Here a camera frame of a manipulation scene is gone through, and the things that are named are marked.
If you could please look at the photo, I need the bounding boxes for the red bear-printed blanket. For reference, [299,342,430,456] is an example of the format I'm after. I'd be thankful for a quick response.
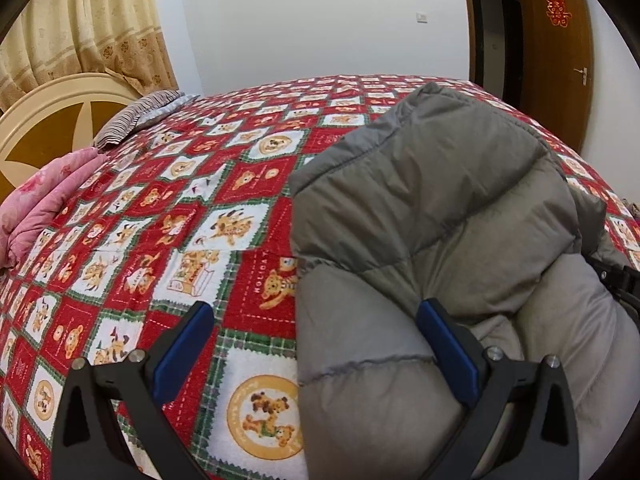
[0,74,640,480]

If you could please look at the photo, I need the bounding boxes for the red door decoration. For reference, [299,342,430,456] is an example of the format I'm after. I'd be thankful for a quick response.
[546,0,573,28]

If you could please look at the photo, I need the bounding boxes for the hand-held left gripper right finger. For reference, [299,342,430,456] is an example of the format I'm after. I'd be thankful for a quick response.
[416,298,581,480]

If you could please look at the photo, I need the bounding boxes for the grey puffer jacket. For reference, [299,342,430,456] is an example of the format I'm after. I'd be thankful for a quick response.
[289,81,640,480]

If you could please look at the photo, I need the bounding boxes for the cream and brown headboard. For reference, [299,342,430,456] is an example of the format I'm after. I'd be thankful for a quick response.
[0,72,143,203]

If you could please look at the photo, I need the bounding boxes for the pink quilt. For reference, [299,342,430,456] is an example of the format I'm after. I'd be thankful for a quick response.
[0,147,108,268]

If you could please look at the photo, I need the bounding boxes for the beige patterned curtain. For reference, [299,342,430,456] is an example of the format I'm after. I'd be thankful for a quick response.
[0,0,180,113]

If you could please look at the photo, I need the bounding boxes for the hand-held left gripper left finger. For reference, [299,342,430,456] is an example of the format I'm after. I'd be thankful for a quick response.
[50,301,216,480]

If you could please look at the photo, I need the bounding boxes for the striped pillow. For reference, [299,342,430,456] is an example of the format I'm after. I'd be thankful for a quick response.
[94,90,201,151]

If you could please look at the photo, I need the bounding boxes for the brown wooden door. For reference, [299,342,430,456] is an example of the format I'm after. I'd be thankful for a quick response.
[517,0,596,153]

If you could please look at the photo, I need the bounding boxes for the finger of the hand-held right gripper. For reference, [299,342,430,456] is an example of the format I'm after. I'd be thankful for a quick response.
[589,255,640,311]

